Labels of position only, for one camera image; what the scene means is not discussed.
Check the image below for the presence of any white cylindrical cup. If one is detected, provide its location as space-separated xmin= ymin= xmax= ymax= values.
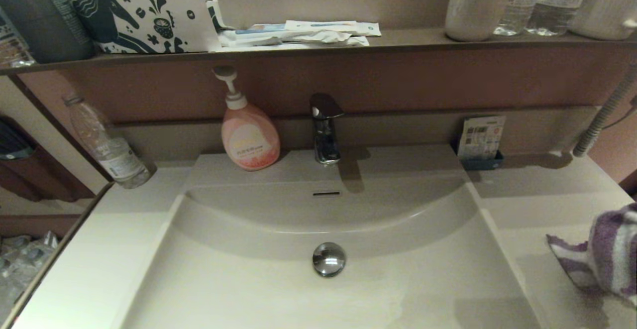
xmin=444 ymin=0 xmax=517 ymax=42

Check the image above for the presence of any dark grey ribbed object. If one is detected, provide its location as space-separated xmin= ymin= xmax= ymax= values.
xmin=0 ymin=120 xmax=35 ymax=160

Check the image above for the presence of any white ribbed kettle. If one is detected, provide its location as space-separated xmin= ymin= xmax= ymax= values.
xmin=569 ymin=0 xmax=637 ymax=41

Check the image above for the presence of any white box with horse print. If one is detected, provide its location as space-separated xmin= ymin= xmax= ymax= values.
xmin=55 ymin=0 xmax=219 ymax=54

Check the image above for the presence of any grey corrugated hose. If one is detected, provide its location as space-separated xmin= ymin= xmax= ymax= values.
xmin=574 ymin=65 xmax=637 ymax=158

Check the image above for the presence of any clear crumpled plastic bag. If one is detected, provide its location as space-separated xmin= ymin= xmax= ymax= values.
xmin=0 ymin=232 xmax=60 ymax=315

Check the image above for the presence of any chrome drain stopper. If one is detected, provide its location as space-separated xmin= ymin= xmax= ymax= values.
xmin=312 ymin=241 xmax=347 ymax=278

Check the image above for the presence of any thin grey cord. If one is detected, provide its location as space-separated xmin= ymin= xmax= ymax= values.
xmin=605 ymin=104 xmax=637 ymax=130

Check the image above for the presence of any white card with QR code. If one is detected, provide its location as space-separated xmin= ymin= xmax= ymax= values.
xmin=458 ymin=115 xmax=507 ymax=161

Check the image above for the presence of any brown wall shelf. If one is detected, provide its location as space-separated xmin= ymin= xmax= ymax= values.
xmin=0 ymin=27 xmax=637 ymax=76

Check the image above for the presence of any crumpled white plastic wrapper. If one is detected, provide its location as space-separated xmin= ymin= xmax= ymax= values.
xmin=218 ymin=29 xmax=371 ymax=51

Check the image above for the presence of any clear jar with sachets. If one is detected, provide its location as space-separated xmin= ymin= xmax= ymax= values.
xmin=0 ymin=13 xmax=35 ymax=68

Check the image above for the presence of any dark grey canister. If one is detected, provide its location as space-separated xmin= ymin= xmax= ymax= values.
xmin=0 ymin=0 xmax=93 ymax=64

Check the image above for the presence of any purple white striped towel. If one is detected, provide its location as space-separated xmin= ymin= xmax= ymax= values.
xmin=546 ymin=203 xmax=637 ymax=310

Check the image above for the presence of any pink soap pump bottle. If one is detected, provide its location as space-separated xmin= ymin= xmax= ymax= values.
xmin=213 ymin=66 xmax=282 ymax=172

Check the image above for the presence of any clear plastic water bottle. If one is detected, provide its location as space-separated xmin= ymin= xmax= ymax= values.
xmin=494 ymin=0 xmax=542 ymax=36
xmin=61 ymin=93 xmax=156 ymax=189
xmin=526 ymin=0 xmax=597 ymax=37

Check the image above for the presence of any white toothbrush packet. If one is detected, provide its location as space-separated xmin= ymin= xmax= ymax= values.
xmin=285 ymin=19 xmax=382 ymax=37

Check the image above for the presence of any teal printed sachet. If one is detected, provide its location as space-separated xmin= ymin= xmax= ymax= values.
xmin=234 ymin=23 xmax=287 ymax=35

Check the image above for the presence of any dark blue small tray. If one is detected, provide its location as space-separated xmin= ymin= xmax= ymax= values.
xmin=452 ymin=141 xmax=505 ymax=171

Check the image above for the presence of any white ceramic sink basin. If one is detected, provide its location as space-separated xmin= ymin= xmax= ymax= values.
xmin=117 ymin=144 xmax=545 ymax=329

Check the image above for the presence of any chrome lever faucet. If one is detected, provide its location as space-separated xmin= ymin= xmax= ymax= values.
xmin=310 ymin=93 xmax=345 ymax=165

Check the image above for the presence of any blue white folded packet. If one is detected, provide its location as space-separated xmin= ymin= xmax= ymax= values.
xmin=204 ymin=0 xmax=234 ymax=32

